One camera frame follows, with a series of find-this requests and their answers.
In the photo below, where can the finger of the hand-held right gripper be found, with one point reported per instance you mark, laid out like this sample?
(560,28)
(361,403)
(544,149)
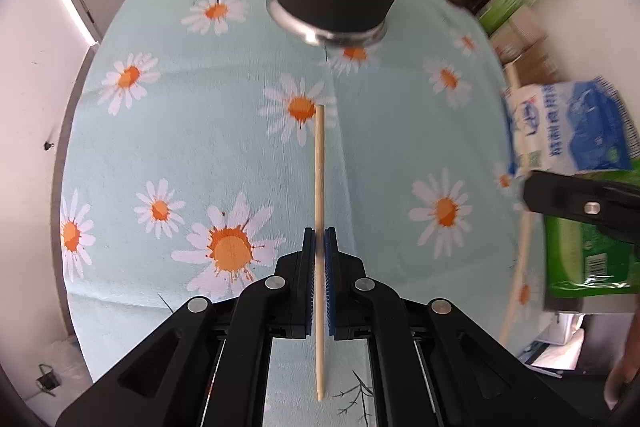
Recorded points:
(565,199)

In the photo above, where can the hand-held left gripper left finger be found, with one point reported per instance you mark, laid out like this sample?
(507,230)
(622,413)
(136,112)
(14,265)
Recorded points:
(308,279)

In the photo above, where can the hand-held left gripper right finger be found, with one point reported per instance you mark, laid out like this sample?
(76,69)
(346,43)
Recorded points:
(330,279)

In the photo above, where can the wooden chopstick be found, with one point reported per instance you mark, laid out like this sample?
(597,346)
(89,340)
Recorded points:
(517,267)
(320,157)

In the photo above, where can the person's right hand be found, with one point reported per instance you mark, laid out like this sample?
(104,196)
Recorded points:
(622,382)

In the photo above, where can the green plastic packet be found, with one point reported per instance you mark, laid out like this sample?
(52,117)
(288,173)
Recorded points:
(590,257)

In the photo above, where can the blue and white salt bag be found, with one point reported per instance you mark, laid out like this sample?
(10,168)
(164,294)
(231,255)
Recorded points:
(575,127)

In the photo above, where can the brown cardboard box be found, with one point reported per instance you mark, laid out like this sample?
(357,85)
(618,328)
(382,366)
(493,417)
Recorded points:
(537,64)

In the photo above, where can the daisy print tablecloth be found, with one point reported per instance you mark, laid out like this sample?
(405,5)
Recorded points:
(200,132)

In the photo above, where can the black binder clip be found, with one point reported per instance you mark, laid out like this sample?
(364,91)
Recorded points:
(48,379)

